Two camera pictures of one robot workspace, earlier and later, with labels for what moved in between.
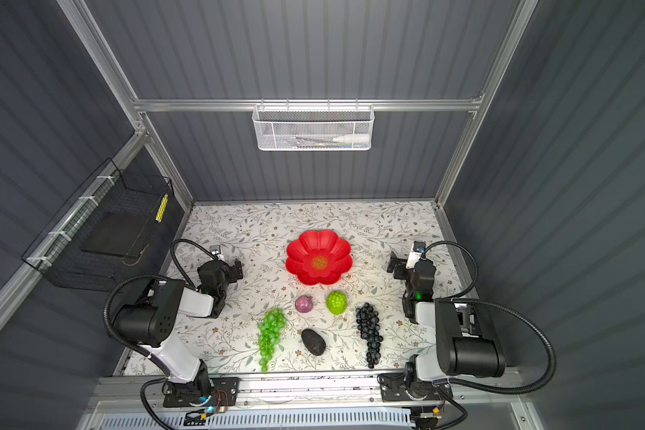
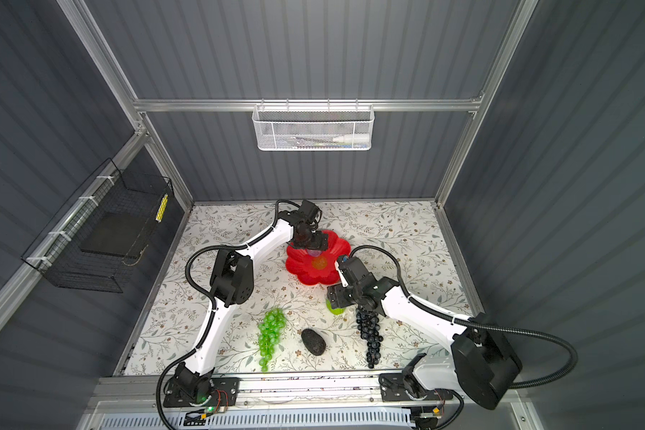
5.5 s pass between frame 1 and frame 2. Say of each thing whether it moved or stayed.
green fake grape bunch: stayed
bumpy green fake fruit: stayed
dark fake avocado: stayed
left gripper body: moved
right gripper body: moved
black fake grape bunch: stayed
